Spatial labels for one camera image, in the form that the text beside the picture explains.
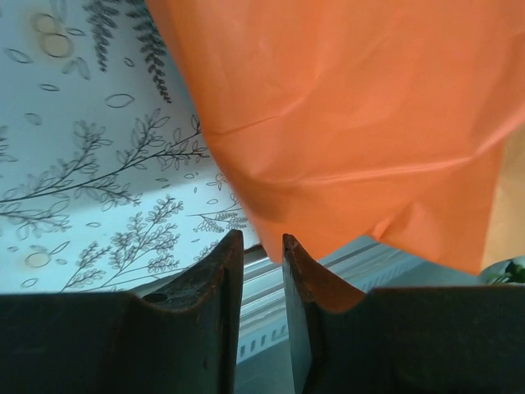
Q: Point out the aluminium frame rail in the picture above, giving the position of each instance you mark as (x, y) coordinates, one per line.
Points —
(262, 267)

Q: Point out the floral patterned tablecloth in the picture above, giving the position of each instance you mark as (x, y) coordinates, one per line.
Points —
(82, 164)

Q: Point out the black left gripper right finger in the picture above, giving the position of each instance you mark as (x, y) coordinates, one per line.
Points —
(410, 344)

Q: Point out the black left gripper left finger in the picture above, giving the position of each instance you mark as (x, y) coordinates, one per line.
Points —
(123, 344)

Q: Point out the orange wrapping paper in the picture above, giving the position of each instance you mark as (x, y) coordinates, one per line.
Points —
(348, 123)

